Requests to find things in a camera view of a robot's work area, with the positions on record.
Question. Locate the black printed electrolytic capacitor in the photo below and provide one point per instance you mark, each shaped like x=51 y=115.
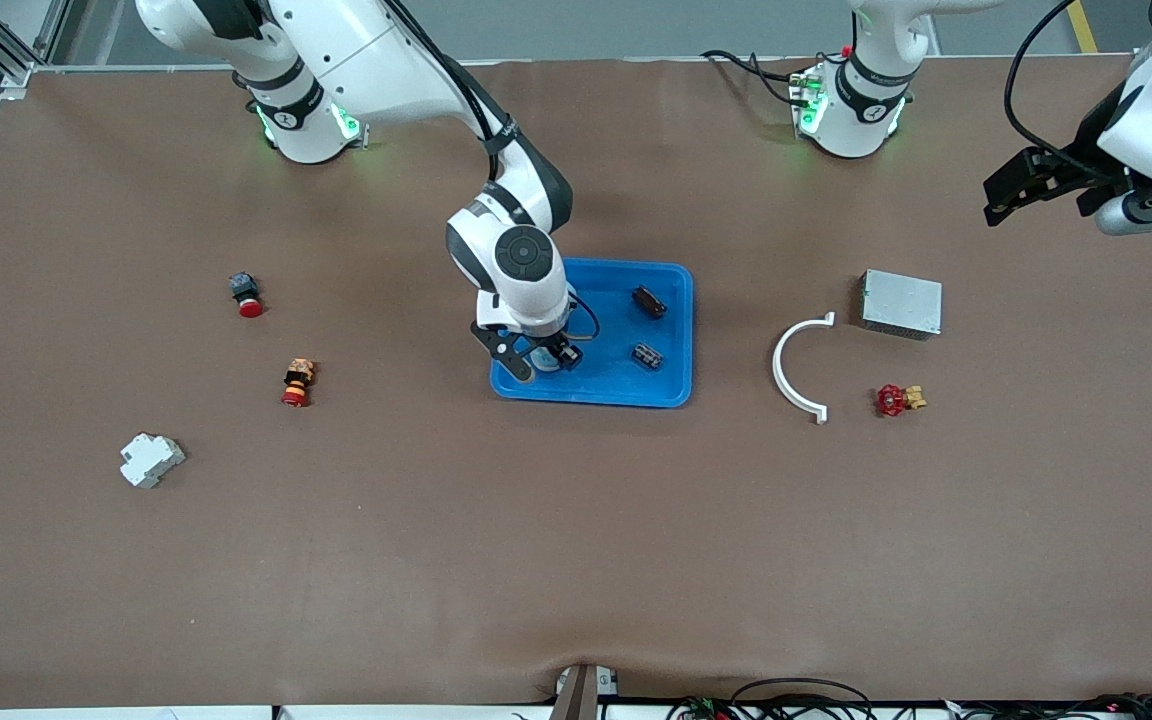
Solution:
x=648 y=355

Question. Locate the brown table cover mat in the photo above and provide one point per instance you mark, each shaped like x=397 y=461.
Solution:
x=576 y=560

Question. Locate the silver metal power supply box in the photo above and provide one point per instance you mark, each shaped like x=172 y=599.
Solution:
x=900 y=303

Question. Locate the blue plastic tray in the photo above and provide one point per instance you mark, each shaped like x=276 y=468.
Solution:
x=616 y=320

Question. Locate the white curved plastic clamp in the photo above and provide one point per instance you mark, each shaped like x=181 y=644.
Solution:
x=781 y=375

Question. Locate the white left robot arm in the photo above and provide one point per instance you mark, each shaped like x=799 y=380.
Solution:
x=851 y=125

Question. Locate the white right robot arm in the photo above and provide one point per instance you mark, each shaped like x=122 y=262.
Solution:
x=521 y=255

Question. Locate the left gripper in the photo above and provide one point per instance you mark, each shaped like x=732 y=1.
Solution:
x=1079 y=163

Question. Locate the aluminium frame post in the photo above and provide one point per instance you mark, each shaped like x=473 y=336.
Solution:
x=6 y=60

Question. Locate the white circuit breaker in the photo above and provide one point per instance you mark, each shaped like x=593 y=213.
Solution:
x=151 y=460

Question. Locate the red push button black body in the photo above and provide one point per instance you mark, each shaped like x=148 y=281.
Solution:
x=246 y=295

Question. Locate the dark brown electrolytic capacitor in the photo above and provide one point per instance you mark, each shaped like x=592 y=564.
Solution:
x=649 y=301

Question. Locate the grey metal bracket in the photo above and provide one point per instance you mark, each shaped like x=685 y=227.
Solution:
x=581 y=692

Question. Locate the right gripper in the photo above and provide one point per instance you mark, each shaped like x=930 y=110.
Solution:
x=564 y=352

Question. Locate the blue bell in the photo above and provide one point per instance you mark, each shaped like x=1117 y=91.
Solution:
x=546 y=364

